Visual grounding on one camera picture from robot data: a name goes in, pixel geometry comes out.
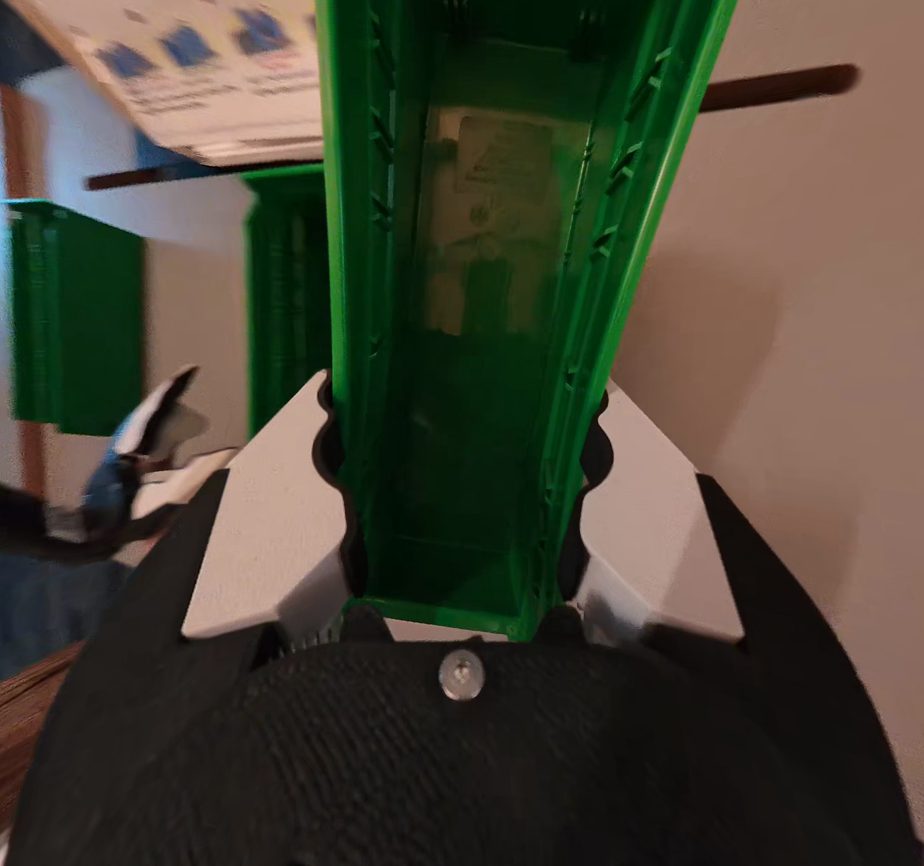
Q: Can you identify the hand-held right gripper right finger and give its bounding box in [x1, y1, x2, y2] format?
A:
[556, 383, 746, 643]

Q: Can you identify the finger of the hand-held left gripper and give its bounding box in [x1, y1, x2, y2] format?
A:
[109, 365, 203, 463]
[138, 448, 239, 509]

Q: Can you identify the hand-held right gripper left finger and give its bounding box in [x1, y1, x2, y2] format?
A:
[181, 371, 362, 640]

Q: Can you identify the printed instruction sheet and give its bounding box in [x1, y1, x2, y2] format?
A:
[0, 0, 326, 167]

